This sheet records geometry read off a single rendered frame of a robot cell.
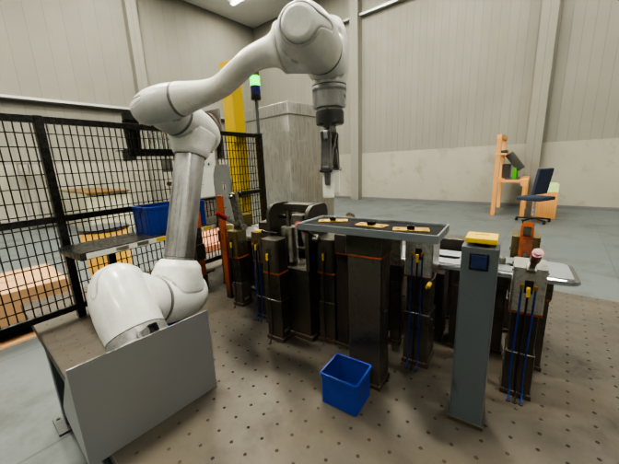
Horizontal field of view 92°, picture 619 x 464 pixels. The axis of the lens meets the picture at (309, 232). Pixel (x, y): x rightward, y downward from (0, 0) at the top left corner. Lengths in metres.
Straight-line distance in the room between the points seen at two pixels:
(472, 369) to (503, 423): 0.18
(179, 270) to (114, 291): 0.21
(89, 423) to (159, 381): 0.15
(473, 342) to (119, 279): 0.91
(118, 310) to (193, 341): 0.21
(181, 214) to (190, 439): 0.65
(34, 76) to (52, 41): 1.07
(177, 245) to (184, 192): 0.18
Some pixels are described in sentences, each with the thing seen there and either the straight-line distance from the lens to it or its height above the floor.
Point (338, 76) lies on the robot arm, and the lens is 0.84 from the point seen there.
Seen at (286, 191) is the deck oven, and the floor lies 0.88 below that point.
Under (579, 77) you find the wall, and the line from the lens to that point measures 9.71.
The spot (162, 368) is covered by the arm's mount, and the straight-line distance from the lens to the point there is 0.90.
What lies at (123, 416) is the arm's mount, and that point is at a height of 0.78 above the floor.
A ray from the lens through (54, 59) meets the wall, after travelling 11.40.
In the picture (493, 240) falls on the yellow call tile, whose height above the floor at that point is 1.16.
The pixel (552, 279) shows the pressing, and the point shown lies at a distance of 1.03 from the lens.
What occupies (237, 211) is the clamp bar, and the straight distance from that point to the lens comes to 1.35.
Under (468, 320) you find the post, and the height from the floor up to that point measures 0.97.
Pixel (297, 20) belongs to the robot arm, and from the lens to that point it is 0.67.
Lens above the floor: 1.33
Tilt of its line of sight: 13 degrees down
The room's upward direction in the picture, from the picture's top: 2 degrees counter-clockwise
